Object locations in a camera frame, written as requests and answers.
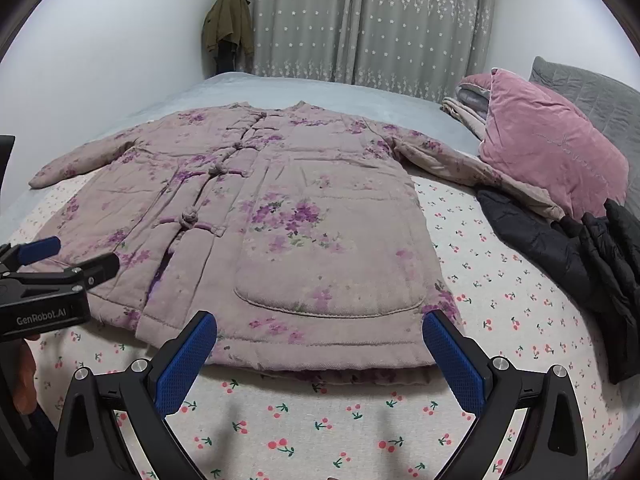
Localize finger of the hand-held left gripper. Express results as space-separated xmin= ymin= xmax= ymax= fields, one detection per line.
xmin=9 ymin=252 xmax=121 ymax=292
xmin=0 ymin=236 xmax=62 ymax=275

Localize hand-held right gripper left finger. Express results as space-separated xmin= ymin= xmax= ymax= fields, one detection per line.
xmin=52 ymin=310 xmax=218 ymax=480

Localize olive green hanging jacket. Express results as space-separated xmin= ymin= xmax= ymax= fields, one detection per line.
xmin=201 ymin=0 xmax=256 ymax=77

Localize grey quilted pillow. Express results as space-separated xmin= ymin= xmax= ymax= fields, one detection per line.
xmin=529 ymin=56 xmax=640 ymax=209

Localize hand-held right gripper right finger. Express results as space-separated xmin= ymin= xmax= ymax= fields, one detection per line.
xmin=422 ymin=309 xmax=588 ymax=480

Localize person's left hand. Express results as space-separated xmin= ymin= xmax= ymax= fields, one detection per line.
xmin=15 ymin=334 xmax=40 ymax=417

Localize black down jacket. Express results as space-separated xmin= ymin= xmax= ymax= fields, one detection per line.
xmin=475 ymin=187 xmax=640 ymax=386

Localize cherry print bed sheet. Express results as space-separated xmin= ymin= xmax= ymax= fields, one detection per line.
xmin=10 ymin=170 xmax=632 ymax=480

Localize floral padded jacket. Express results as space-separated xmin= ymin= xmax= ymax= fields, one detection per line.
xmin=28 ymin=100 xmax=566 ymax=373

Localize grey star pattern curtain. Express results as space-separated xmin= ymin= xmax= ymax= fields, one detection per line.
xmin=235 ymin=0 xmax=498 ymax=104

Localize folded pink grey blanket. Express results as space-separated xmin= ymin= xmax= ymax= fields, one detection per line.
xmin=441 ymin=73 xmax=493 ymax=142

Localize pink velvet pillow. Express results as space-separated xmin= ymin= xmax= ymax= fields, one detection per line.
xmin=475 ymin=67 xmax=631 ymax=221

